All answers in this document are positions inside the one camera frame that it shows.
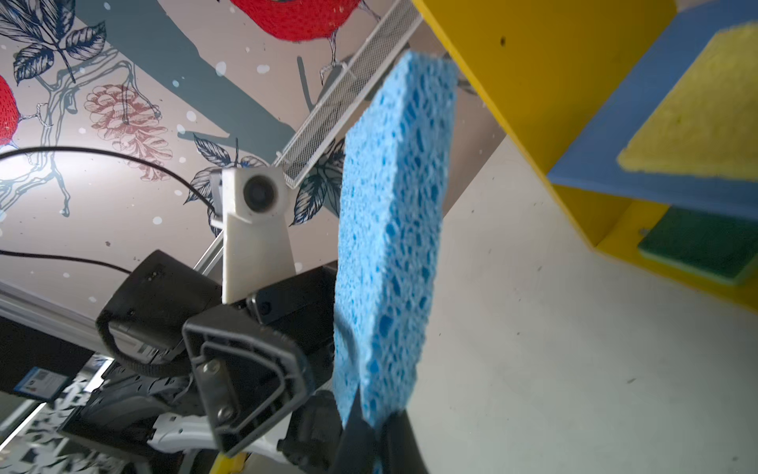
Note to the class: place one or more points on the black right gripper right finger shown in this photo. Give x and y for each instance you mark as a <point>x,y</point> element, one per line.
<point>399,452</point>

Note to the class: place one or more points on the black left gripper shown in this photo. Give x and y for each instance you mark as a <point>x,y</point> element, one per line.
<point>253,363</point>

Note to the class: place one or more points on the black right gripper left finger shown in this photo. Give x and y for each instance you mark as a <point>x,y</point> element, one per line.
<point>357,450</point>

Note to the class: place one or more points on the blue sponge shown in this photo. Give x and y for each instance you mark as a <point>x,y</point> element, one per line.
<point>395,179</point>

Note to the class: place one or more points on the dark green sponge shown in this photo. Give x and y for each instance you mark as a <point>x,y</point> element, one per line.
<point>721,248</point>

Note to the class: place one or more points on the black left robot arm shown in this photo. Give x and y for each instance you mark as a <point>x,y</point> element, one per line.
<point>145,421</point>

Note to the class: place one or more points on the yellow shelf unit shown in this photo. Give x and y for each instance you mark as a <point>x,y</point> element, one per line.
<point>571,82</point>

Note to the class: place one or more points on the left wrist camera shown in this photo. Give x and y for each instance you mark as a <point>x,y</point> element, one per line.
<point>251,205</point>

